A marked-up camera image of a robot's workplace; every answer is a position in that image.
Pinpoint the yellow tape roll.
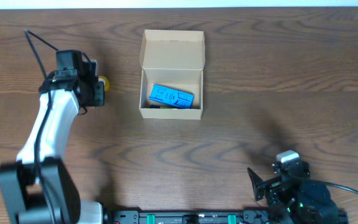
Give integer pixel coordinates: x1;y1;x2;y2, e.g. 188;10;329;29
98;76;110;91

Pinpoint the blue whiteboard duster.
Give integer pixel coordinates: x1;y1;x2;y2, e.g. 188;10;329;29
149;84;194;109

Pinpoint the yellow blue highlighter marker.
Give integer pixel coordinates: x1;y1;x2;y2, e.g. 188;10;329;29
149;105;174;110

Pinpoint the cardboard box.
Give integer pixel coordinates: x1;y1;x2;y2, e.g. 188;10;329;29
139;29;205;120

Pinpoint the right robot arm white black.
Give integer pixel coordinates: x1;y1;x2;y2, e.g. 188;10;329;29
247;159;347;224

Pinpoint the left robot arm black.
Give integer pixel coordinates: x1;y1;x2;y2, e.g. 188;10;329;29
0;50;108;223

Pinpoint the black mounting rail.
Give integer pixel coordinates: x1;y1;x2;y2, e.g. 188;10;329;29
104;208;349;224

